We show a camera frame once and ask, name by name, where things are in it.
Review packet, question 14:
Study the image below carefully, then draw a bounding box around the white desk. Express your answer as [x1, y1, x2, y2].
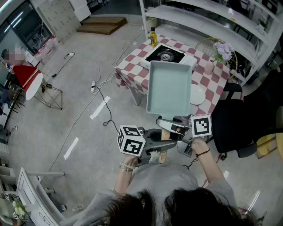
[16, 166, 67, 226]

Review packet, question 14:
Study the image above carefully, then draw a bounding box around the white round plate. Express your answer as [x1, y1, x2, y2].
[190, 84, 207, 105]

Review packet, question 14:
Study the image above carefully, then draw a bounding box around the black cord bracelet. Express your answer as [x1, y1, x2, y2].
[195, 148, 211, 157]

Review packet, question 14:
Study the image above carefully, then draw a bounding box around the person's right forearm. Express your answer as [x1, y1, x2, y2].
[194, 149, 224, 188]

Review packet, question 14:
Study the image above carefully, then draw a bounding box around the person's grey shirt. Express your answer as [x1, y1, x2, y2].
[66, 162, 239, 226]

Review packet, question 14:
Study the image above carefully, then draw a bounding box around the white metal shelf unit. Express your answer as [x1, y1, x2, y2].
[139, 0, 283, 87]

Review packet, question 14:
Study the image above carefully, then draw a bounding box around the white patterned cabinet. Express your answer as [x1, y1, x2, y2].
[36, 0, 82, 44]

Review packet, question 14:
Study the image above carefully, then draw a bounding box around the light blue rectangular pan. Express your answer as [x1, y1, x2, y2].
[146, 60, 192, 164]

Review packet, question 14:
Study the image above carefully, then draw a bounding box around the person's right hand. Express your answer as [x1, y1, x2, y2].
[191, 139, 210, 155]

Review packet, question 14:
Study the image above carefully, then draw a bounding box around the person's left forearm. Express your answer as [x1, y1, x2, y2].
[113, 154, 139, 196]

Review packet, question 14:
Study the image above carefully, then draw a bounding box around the pink vase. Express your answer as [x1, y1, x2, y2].
[204, 60, 215, 75]

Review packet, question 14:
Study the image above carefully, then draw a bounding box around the white portable gas stove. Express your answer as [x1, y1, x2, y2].
[139, 43, 198, 72]

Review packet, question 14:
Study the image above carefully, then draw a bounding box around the pearl bracelet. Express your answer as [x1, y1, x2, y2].
[119, 162, 136, 172]

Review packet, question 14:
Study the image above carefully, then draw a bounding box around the red white checkered tablecloth table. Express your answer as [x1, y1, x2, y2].
[114, 34, 231, 116]

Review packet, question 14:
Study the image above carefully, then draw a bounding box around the wooden step platform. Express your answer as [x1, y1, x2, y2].
[76, 17, 128, 36]

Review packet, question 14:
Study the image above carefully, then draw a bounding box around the black wire frame stand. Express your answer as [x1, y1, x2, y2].
[34, 84, 64, 110]

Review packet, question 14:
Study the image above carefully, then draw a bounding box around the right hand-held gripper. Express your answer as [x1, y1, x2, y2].
[155, 113, 213, 158]

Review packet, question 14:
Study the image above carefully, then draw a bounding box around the black office chair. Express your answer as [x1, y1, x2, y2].
[207, 82, 258, 161]

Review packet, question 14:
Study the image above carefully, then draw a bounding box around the white flower bunch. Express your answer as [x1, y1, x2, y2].
[11, 199, 27, 217]

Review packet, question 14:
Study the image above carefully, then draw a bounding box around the yellow wire grid ring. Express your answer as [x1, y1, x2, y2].
[194, 38, 238, 80]

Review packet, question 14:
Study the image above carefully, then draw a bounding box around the yellow cushion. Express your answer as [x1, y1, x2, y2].
[256, 132, 283, 160]

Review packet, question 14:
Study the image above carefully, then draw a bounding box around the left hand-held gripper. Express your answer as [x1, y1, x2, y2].
[117, 125, 178, 166]

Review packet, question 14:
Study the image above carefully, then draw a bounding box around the black cable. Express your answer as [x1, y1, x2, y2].
[94, 85, 120, 133]

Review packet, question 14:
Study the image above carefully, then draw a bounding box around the black jacket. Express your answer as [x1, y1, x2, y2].
[242, 67, 283, 144]

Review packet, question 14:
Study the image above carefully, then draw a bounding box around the yellow oil bottle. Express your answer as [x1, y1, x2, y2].
[150, 26, 158, 48]

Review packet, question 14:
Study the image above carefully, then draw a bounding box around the white cable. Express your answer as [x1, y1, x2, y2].
[41, 24, 145, 177]

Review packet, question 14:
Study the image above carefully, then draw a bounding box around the purple flower bunch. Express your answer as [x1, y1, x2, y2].
[213, 41, 236, 64]

